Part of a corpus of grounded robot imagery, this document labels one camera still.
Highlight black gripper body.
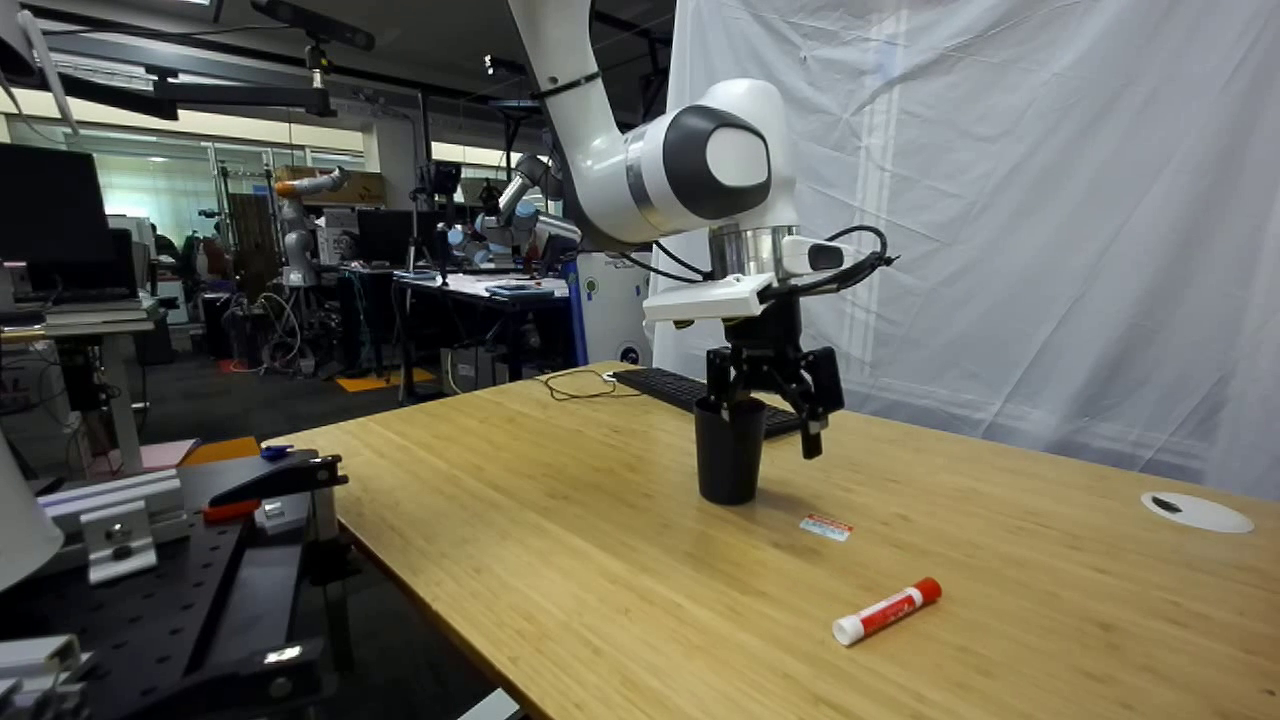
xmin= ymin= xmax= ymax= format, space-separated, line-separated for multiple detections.
xmin=700 ymin=290 xmax=848 ymax=410

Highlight orange marker with white cap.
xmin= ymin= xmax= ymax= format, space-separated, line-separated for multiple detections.
xmin=829 ymin=570 xmax=948 ymax=653

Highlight black cup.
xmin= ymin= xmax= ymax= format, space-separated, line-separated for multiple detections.
xmin=688 ymin=391 xmax=774 ymax=506

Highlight black computer keyboard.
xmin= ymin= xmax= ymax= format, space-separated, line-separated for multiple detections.
xmin=608 ymin=365 xmax=815 ymax=445

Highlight red and white sticker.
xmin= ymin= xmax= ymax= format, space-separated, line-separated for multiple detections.
xmin=798 ymin=512 xmax=856 ymax=548

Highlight background work desk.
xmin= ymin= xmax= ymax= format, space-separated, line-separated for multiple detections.
xmin=387 ymin=264 xmax=577 ymax=400

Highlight white translucent curtain sheet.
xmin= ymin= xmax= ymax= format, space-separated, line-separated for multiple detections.
xmin=649 ymin=0 xmax=1280 ymax=502

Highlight white round grommet cover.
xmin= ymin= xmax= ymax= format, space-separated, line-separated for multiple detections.
xmin=1135 ymin=487 xmax=1256 ymax=541

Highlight black computer monitor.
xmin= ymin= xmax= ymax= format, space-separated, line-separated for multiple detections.
xmin=0 ymin=138 xmax=143 ymax=313

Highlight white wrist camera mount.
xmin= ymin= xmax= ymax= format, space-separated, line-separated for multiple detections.
xmin=640 ymin=268 xmax=781 ymax=333

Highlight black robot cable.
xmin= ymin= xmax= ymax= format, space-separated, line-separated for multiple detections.
xmin=614 ymin=220 xmax=897 ymax=299

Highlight white robot pedestal cabinet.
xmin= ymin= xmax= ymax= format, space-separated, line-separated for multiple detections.
xmin=574 ymin=248 xmax=658 ymax=369

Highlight black clamp handle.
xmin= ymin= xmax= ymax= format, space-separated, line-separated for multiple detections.
xmin=204 ymin=447 xmax=351 ymax=512

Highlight black mounting rail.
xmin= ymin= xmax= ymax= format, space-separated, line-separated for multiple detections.
xmin=182 ymin=528 xmax=321 ymax=686

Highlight aluminium extrusion bracket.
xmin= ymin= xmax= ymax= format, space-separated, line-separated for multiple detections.
xmin=36 ymin=462 xmax=191 ymax=586

